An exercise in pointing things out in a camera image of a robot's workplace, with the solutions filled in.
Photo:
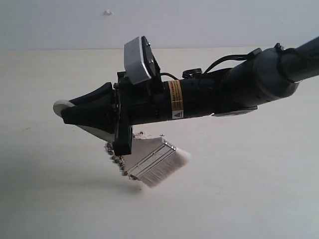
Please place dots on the pile of rice and pellets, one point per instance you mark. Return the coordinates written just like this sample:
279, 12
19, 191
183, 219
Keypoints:
122, 161

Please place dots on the white paint brush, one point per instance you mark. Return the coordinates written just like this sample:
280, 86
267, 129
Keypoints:
156, 160

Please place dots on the small white wall hook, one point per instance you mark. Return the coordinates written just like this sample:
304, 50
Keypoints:
108, 12

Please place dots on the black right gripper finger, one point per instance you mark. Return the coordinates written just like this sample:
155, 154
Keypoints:
103, 95

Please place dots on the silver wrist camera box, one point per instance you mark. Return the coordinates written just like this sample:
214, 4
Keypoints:
139, 62

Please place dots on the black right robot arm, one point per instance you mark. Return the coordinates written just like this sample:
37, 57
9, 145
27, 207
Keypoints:
278, 71

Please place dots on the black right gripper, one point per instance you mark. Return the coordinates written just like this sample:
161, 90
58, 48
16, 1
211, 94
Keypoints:
143, 97

